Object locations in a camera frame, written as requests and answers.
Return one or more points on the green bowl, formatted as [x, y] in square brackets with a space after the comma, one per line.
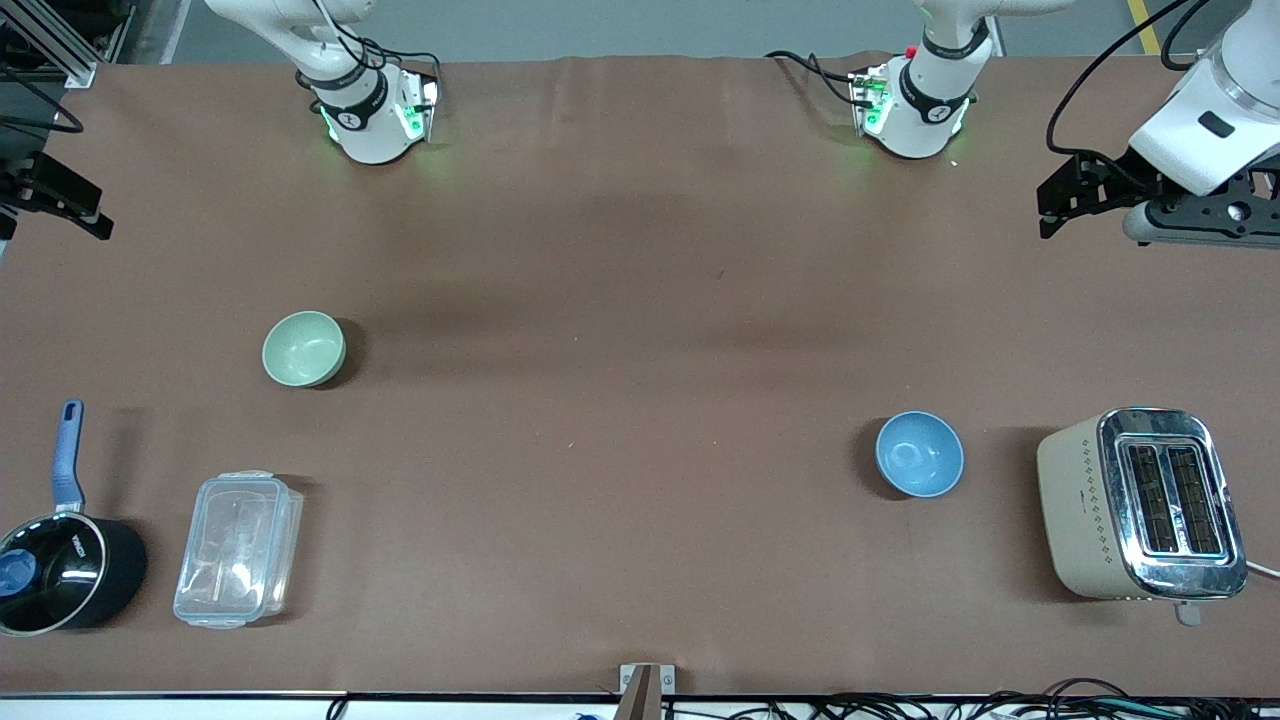
[303, 348]

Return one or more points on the blue bowl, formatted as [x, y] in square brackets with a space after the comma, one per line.
[919, 455]

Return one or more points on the right arm base connector plate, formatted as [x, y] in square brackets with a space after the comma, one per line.
[420, 105]

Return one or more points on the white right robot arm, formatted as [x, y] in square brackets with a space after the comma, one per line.
[365, 120]

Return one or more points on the left arm base connector plate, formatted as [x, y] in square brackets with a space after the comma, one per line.
[868, 100]

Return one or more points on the beige chrome toaster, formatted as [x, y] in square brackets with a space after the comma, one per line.
[1085, 510]

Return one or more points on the glass lid with blue knob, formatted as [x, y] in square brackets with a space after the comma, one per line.
[40, 575]

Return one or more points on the clear plastic food container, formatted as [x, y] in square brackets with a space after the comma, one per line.
[238, 550]

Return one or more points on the brown table cloth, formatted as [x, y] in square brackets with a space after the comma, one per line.
[640, 500]

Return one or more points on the aluminium frame profile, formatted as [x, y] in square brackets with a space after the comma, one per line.
[55, 45]

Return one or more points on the metal bracket with wooden bar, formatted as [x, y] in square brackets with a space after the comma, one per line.
[646, 690]

